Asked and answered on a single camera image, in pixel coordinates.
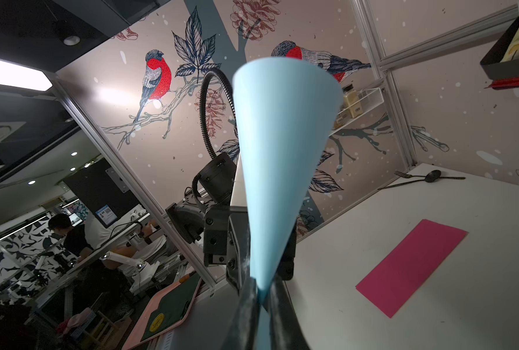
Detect standing person in black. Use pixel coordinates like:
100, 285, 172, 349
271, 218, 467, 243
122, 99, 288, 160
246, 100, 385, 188
48, 214, 93, 262

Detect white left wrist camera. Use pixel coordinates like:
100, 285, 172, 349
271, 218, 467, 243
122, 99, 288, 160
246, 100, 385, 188
230, 156, 247, 207

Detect magenta paper sheet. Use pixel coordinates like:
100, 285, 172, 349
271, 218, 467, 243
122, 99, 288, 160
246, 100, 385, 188
356, 220, 467, 318

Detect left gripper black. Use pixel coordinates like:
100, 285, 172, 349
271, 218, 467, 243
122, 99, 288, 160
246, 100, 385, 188
203, 205, 297, 289

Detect clear acrylic wall shelf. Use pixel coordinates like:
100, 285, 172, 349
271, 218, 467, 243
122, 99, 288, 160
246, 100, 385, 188
329, 85, 384, 136

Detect black spoon on table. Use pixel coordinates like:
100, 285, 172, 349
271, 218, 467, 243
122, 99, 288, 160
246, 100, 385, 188
378, 169, 466, 190

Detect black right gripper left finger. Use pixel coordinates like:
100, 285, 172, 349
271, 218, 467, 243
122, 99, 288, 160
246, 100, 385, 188
221, 277, 259, 350

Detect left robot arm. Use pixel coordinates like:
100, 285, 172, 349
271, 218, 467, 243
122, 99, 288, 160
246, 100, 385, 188
166, 153, 251, 290

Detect black fork on table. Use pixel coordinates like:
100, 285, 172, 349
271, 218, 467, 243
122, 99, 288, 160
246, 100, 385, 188
394, 171, 426, 179

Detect light blue paper sheet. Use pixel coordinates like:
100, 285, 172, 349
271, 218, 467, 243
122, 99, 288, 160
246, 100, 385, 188
232, 56, 344, 350

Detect tan spice bottle rear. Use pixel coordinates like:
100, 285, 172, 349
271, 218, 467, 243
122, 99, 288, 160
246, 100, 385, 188
342, 84, 364, 118

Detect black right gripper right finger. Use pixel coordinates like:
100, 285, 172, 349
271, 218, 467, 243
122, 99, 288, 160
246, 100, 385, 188
266, 276, 310, 350

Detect pink green clipboard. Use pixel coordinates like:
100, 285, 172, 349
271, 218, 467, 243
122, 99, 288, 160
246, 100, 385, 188
122, 274, 202, 349

